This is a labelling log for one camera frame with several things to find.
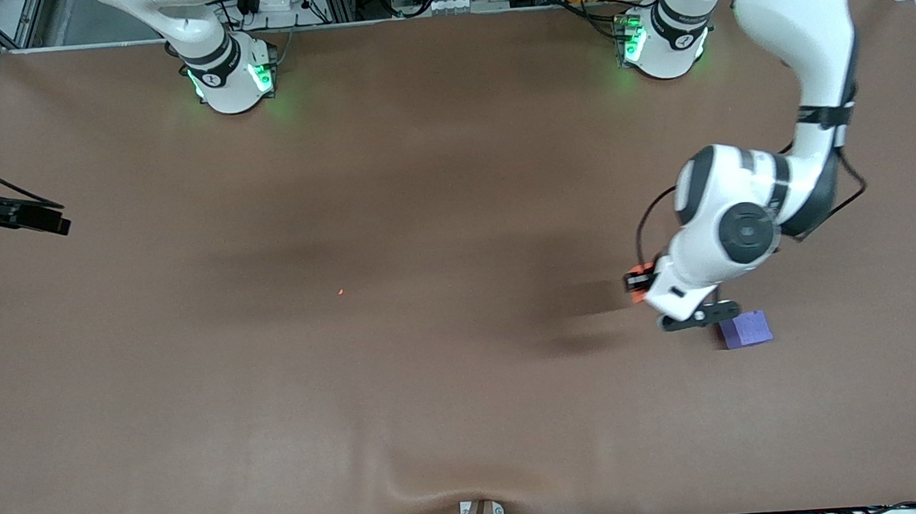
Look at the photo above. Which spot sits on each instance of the purple foam block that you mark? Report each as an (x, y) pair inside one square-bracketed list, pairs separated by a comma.
[(749, 330)]

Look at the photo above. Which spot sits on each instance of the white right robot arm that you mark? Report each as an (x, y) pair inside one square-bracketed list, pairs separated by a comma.
[(223, 72)]

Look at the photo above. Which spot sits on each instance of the orange foam block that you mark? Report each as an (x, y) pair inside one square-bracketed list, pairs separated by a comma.
[(638, 297)]

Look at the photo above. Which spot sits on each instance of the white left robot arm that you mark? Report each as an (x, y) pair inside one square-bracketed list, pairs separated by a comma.
[(798, 48)]

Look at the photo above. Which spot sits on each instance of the white terminal block row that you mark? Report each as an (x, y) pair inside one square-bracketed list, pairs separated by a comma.
[(452, 4)]

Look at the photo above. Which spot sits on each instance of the brown table cover mat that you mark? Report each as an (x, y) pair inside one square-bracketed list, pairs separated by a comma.
[(353, 377)]

